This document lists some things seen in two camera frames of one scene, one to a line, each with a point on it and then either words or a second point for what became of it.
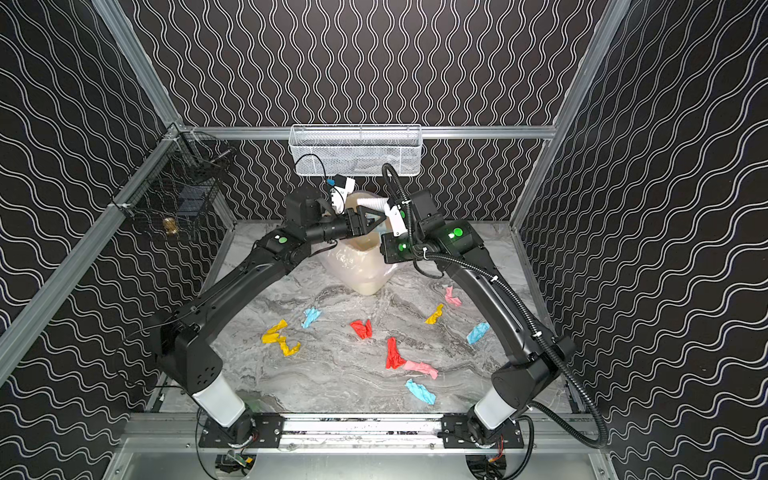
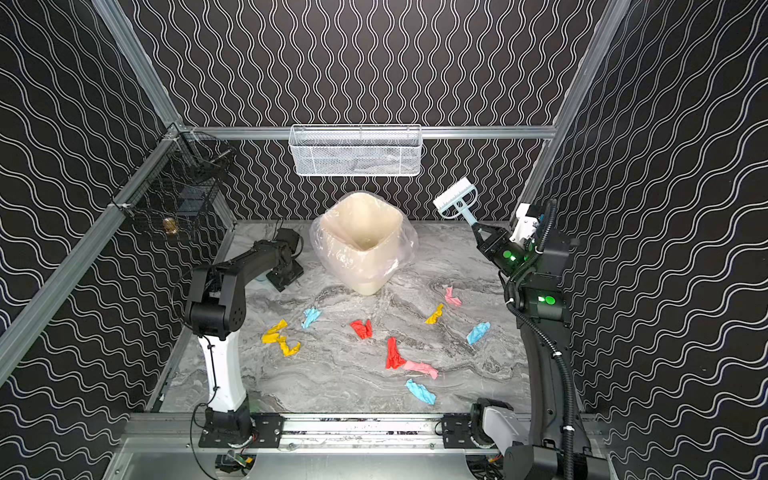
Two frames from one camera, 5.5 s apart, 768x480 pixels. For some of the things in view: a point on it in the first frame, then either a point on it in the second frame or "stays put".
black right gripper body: [389, 246] -> [488, 238]
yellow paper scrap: [433, 318] stays put
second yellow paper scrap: [272, 334] stays put
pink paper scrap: [450, 299] stays put
